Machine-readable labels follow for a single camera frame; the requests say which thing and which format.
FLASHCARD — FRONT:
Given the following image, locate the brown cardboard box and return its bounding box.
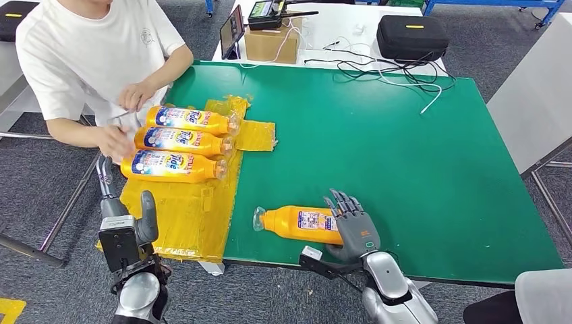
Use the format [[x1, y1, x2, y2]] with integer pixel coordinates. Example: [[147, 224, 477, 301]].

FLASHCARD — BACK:
[[244, 17, 304, 65]]

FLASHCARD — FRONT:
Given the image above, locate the black zip case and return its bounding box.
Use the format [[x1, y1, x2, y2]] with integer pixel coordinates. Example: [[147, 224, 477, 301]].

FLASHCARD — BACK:
[[376, 14, 451, 62], [0, 1, 39, 43]]

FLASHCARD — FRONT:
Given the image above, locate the yellow taped mat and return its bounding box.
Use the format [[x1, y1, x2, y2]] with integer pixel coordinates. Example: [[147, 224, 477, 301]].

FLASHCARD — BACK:
[[94, 94, 278, 265]]

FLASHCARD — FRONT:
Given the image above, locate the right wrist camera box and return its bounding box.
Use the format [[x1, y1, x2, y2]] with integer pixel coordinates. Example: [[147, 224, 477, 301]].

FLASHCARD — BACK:
[[298, 244, 365, 280]]

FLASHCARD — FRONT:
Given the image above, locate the pale grey table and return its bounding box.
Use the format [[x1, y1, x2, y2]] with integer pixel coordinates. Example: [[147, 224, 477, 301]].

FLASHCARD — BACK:
[[486, 12, 572, 249]]

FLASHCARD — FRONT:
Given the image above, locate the person's left hand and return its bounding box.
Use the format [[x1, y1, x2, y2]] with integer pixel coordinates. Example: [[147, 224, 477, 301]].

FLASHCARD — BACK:
[[117, 79, 158, 113]]

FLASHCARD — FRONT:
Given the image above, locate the person's right hand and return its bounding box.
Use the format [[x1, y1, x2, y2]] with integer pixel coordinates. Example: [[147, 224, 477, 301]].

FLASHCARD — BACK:
[[94, 125, 136, 159]]

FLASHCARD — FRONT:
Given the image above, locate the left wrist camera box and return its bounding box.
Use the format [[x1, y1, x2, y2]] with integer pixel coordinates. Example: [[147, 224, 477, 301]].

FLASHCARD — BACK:
[[97, 214, 140, 276]]

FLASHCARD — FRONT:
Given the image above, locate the yellow floor marker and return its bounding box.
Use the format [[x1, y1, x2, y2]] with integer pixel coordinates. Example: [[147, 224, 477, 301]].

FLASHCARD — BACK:
[[0, 298, 26, 324]]

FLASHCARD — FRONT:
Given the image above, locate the grey metal frame table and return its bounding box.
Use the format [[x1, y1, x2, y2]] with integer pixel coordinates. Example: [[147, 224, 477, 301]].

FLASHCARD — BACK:
[[0, 40, 106, 269]]

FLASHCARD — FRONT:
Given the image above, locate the white table bracket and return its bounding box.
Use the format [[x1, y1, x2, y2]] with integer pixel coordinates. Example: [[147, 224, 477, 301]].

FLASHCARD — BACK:
[[198, 261, 225, 277]]

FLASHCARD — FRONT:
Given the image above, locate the white table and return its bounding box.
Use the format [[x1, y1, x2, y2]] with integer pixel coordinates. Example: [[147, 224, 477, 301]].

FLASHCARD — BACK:
[[210, 0, 449, 77]]

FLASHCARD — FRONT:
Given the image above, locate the orange detergent bottle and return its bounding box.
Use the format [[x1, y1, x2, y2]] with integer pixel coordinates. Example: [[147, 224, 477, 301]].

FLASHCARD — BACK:
[[133, 126, 235, 158], [119, 149, 229, 185], [252, 205, 346, 246], [145, 105, 241, 137]]

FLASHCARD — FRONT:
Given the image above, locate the black tablet on stand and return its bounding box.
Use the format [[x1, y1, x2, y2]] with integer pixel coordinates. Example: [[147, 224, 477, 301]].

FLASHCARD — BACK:
[[219, 4, 246, 61]]

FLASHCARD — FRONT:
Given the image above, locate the thin white cable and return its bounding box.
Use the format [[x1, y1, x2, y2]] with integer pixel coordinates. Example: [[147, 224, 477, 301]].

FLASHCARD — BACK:
[[238, 18, 312, 70]]

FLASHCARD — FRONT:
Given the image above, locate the person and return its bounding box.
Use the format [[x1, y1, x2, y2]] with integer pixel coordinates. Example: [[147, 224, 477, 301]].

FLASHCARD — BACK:
[[16, 0, 195, 166], [463, 268, 572, 324]]

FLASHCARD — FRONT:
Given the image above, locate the black radio with antenna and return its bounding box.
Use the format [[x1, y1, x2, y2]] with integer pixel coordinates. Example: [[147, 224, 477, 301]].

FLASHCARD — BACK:
[[247, 0, 320, 31]]

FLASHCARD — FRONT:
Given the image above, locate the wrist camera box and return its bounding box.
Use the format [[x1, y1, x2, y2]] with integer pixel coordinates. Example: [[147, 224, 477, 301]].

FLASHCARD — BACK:
[[97, 214, 140, 276], [298, 244, 365, 280]]

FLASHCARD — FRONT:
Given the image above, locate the black cable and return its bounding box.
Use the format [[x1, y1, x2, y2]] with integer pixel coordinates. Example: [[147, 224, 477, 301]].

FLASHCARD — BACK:
[[304, 45, 407, 74], [335, 47, 457, 93]]

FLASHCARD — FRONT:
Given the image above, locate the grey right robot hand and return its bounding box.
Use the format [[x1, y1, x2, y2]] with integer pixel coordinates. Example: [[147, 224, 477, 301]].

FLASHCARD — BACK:
[[322, 188, 382, 264]]

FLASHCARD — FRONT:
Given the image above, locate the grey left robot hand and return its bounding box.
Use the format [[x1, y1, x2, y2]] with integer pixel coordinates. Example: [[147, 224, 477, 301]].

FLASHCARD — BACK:
[[94, 154, 161, 248]]

